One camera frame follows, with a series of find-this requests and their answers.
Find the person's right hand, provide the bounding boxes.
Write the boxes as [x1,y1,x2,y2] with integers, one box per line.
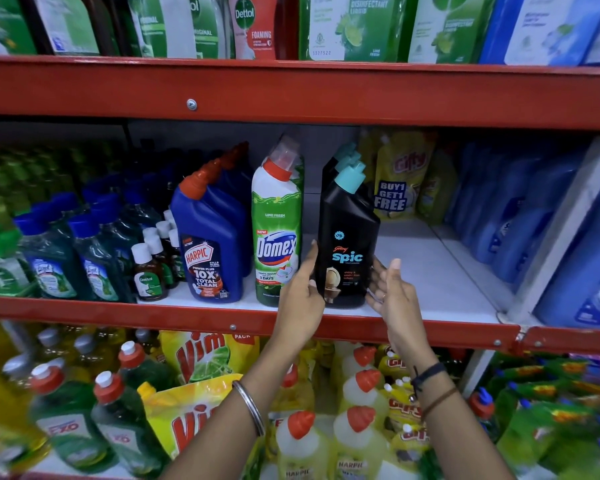
[365,257,434,358]

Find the rows of large blue bottles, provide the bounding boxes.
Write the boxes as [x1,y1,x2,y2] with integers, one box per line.
[444,140,600,330]

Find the bottle with red blue cap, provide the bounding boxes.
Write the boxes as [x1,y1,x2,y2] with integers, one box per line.
[468,387,502,441]

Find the green and white refill pouch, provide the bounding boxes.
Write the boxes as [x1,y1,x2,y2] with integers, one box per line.
[122,0,199,59]

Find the rows of blue-capped green bottles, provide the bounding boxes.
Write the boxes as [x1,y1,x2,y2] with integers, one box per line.
[14,172,181,303]

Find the blue cleaner bottle red cap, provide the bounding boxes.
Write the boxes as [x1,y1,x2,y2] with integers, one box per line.
[170,170,246,304]
[200,156,254,278]
[220,142,255,205]

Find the group of yellow red-capped bottles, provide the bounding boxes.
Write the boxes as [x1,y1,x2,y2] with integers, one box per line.
[259,340,398,480]

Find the white shelf board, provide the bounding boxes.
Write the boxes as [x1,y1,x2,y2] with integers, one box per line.
[137,192,518,325]

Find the rows of green-capped green bottles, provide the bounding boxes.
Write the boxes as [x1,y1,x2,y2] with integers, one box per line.
[0,145,88,297]

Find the person's left hand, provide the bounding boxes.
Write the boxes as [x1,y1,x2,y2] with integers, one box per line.
[272,240,327,348]

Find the green dish liquid bottle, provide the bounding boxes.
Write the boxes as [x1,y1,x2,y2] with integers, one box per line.
[29,364,118,474]
[91,371,170,478]
[117,341,177,391]

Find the red metal shelf rack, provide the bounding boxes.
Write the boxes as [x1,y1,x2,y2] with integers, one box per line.
[0,55,600,480]

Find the yellow dishwash pouch red print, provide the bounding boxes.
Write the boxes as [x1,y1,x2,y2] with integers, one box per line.
[137,373,267,461]
[159,331,261,385]

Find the purple pouch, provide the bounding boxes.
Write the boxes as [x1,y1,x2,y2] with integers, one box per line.
[569,352,600,389]

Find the green disinfectant pouch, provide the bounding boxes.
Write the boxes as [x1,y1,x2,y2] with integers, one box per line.
[298,0,417,63]
[406,0,497,64]

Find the white green cleaner bottle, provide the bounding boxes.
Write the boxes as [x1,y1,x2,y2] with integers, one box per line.
[266,135,306,195]
[251,157,304,308]

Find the pile of green pouches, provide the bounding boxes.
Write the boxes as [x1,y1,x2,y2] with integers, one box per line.
[484,351,600,480]

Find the group of yellow silver-capped bottles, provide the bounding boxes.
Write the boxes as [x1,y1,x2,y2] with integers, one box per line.
[0,322,162,475]

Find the person's right forearm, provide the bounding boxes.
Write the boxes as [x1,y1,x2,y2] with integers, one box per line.
[395,346,516,480]

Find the black cleaner bottle teal cap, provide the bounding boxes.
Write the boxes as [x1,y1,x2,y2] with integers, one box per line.
[314,162,381,309]
[325,142,357,163]
[321,151,365,195]

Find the black thread bracelet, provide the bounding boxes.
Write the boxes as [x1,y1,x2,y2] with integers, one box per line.
[410,362,448,396]

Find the yellow refill pouch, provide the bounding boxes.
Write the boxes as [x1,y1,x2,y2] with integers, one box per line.
[374,131,437,220]
[416,147,458,226]

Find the group of small brown bottles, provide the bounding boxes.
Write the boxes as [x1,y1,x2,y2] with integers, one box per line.
[131,209,187,302]

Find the silver bangle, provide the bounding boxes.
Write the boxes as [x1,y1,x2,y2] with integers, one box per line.
[231,380,267,438]

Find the pink refill pouch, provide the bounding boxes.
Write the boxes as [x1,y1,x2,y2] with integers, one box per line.
[226,0,282,61]

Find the white upright rack post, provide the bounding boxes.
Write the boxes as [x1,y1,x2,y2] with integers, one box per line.
[457,134,600,395]

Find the brown thread bracelet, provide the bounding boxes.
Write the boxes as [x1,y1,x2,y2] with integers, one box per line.
[420,386,459,421]

